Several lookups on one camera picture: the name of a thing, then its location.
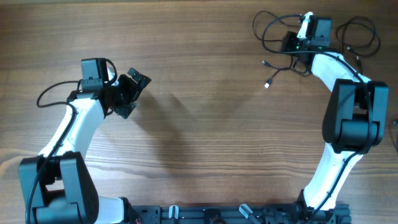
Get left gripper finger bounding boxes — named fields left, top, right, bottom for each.
left=113, top=102, right=137, bottom=119
left=127, top=68, right=152, bottom=92

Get black usb cables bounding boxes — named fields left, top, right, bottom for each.
left=252, top=10, right=312, bottom=89

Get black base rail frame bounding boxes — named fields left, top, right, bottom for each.
left=132, top=203, right=352, bottom=224

